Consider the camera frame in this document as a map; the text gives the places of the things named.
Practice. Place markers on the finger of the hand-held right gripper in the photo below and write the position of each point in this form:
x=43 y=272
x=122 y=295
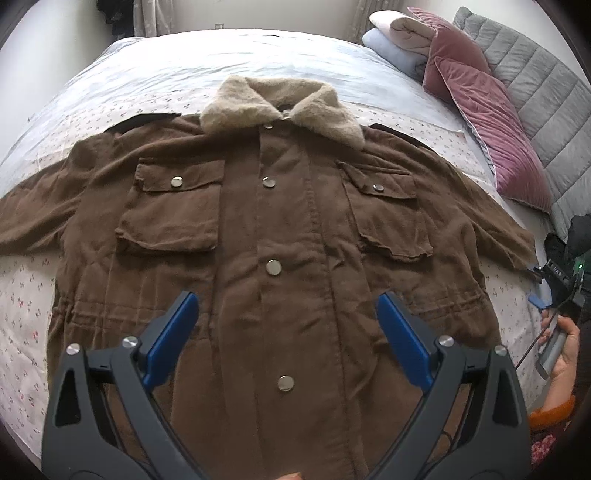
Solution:
x=539 y=301
x=539 y=270

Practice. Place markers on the folded pale blue blanket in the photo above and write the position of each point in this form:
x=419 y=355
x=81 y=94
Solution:
x=392 y=55

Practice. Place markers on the pink floral garment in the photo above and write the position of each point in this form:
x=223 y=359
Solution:
x=545 y=447

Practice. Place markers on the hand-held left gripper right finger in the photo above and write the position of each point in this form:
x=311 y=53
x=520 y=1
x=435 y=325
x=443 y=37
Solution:
x=406 y=341

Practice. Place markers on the person's left hand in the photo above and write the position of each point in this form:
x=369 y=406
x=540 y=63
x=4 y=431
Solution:
x=291 y=476

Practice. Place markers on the grey patterned curtain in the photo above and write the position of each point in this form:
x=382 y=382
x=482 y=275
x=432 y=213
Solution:
x=154 y=16
x=367 y=18

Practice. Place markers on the person's right hand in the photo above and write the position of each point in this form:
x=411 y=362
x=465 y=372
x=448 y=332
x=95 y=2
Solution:
x=568 y=364

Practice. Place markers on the folded white quilt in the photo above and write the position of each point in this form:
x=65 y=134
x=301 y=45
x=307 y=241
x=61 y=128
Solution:
x=401 y=32

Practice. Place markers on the dark hanging clothes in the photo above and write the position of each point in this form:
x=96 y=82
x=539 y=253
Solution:
x=115 y=16

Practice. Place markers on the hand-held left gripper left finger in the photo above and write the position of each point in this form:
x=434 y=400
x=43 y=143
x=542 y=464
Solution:
x=171 y=337

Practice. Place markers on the grey quilted headboard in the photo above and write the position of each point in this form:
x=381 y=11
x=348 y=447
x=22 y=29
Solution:
x=545 y=92

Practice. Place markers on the bed with pale blue sheet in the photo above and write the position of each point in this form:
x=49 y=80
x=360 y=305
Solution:
x=184 y=60

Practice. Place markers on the pink velvet pillow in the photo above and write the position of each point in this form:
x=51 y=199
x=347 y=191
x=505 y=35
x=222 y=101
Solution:
x=494 y=138
x=452 y=41

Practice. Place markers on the brown jacket with fur collar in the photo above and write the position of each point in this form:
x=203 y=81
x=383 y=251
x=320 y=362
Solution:
x=286 y=221

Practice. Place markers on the person's right forearm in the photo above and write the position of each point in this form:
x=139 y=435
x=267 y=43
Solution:
x=551 y=413

